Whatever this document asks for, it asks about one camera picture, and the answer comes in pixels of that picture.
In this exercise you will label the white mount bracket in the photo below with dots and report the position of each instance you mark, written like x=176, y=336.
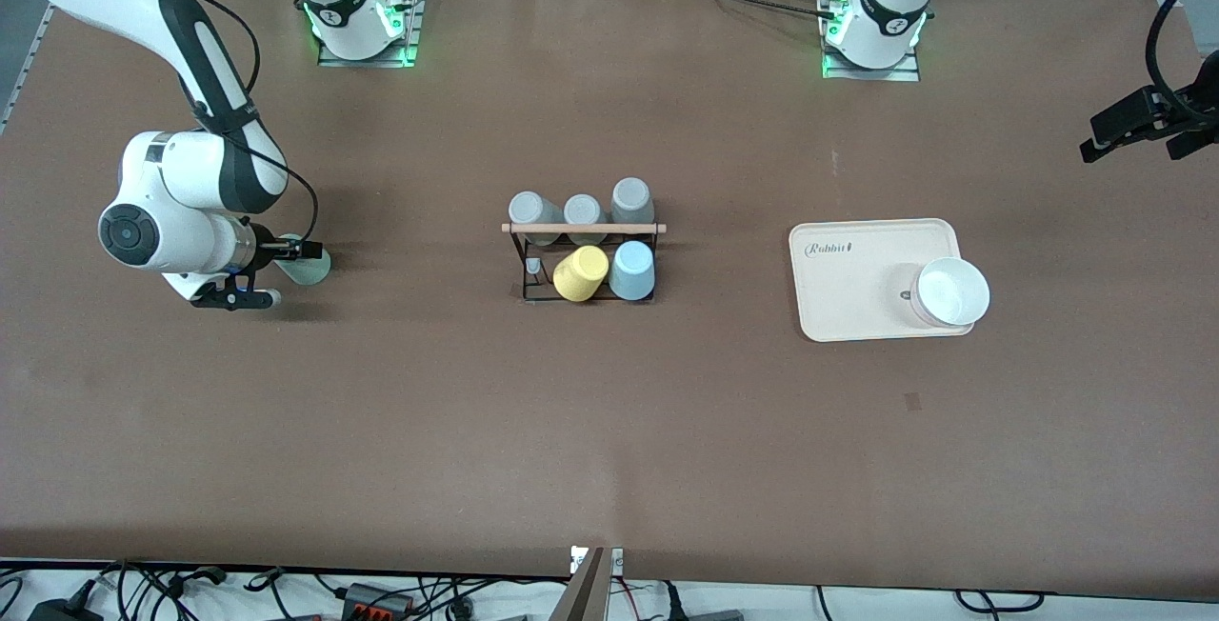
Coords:
x=615, y=561

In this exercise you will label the grey camera mount pole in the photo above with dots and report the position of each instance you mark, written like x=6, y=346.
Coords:
x=581, y=597

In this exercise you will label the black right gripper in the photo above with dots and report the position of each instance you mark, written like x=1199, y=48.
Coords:
x=266, y=248

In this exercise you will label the black power adapter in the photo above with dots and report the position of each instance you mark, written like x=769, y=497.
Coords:
x=65, y=610

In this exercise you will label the light blue cup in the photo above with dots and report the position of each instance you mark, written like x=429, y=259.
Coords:
x=632, y=271

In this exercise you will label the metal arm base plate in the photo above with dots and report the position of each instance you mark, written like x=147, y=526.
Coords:
x=411, y=21
x=871, y=73

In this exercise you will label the grey cup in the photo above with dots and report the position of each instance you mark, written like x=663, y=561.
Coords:
x=631, y=200
x=583, y=211
x=529, y=213

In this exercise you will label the beige plastic tray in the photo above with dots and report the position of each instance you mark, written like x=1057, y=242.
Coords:
x=857, y=278

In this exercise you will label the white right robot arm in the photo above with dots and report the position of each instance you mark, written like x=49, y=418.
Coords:
x=181, y=192

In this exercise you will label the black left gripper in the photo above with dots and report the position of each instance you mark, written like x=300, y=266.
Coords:
x=1133, y=118

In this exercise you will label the white bowl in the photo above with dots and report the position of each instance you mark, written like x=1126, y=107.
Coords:
x=950, y=293

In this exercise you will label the yellow cup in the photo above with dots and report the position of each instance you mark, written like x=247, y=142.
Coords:
x=579, y=275

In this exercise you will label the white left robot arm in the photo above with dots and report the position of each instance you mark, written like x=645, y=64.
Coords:
x=890, y=2

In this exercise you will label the black power strip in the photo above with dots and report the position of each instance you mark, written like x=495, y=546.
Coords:
x=376, y=599

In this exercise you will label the pale green cup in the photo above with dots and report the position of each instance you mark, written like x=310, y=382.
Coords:
x=309, y=270

